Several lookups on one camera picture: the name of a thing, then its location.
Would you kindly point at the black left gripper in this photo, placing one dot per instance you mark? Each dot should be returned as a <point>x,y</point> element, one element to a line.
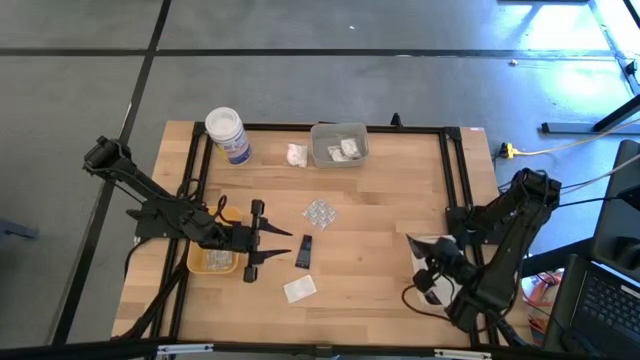
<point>257,207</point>

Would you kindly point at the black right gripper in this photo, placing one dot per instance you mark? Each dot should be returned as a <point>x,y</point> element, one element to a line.
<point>424,281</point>

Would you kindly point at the white sachet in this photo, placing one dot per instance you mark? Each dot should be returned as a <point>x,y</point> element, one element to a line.
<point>299,289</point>

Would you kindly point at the clear bag of cotton swabs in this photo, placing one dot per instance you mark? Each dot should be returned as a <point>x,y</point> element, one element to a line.
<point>297,155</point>

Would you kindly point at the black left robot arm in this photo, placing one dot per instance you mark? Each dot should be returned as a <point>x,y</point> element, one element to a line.
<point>165,220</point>

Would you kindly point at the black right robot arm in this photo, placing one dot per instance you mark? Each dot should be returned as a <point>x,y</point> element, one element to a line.
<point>510,235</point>

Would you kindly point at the white plastic bin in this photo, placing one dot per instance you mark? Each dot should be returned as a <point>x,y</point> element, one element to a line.
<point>418,265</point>

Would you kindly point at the yellow plastic bin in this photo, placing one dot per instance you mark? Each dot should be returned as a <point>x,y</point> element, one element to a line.
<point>196,262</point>

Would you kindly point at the grey plastic bin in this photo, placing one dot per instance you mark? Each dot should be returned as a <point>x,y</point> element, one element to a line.
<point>320,160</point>

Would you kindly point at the white disinfecting wipes canister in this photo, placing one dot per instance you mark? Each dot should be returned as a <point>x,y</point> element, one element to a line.
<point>227,135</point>

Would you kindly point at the black stand beam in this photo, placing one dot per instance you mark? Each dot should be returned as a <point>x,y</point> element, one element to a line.
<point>550,260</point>

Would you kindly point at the black laptop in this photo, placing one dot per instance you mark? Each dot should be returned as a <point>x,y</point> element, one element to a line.
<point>600,310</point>

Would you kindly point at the black monitor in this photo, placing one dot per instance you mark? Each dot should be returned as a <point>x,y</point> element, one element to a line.
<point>620,225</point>

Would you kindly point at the grey metal table foot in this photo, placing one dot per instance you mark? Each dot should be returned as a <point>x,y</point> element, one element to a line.
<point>570,128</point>

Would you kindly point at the black crossbar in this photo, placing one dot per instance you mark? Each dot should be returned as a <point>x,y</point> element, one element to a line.
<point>75,350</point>

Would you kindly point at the blue-grey floor object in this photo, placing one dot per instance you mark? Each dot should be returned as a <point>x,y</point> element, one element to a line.
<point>17,230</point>

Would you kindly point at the black table leg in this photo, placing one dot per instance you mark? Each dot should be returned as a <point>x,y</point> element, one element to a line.
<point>620,112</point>

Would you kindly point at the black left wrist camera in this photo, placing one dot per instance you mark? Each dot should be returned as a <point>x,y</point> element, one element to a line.
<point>241,238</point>

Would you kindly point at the silver bracket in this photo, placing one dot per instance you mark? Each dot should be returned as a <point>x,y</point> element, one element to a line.
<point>462,354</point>
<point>185,349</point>

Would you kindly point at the black aluminium table frame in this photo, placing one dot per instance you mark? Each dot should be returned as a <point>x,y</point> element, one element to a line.
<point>425,129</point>

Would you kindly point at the black frame clamp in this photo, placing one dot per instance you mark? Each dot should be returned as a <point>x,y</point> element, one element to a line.
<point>396,120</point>

